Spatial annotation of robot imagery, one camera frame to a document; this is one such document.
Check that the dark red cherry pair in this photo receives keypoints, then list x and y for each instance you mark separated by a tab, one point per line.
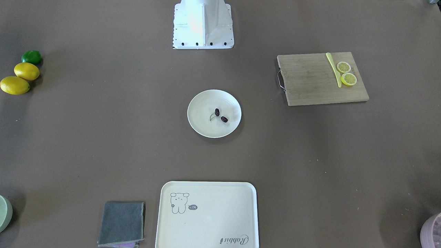
216	114

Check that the round cream plate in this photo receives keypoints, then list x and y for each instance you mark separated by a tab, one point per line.
203	105

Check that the cream rectangular tray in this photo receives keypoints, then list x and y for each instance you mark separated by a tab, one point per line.
207	215

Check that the wooden cutting board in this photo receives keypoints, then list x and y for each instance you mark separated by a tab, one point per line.
310	80

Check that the yellow-green plastic knife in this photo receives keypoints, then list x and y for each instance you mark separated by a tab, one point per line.
334	68

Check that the lemon slice upper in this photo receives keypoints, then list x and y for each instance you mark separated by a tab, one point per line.
343	67

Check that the lemon slice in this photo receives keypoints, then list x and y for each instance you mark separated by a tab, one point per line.
343	67
348	79

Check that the lemon slice lower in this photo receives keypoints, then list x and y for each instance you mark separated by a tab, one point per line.
348	79

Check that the folded grey cloth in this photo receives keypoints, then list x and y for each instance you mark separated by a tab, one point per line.
122	224

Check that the green lime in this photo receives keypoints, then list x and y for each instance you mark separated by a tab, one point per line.
31	56

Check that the yellow lemon near lime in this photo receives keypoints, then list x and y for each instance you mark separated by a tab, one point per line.
27	71

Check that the yellow lemon outer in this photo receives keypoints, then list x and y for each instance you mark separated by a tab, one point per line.
14	85

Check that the mint green bowl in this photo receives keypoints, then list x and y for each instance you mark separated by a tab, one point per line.
6	211

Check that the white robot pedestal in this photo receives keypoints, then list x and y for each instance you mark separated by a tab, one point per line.
203	24

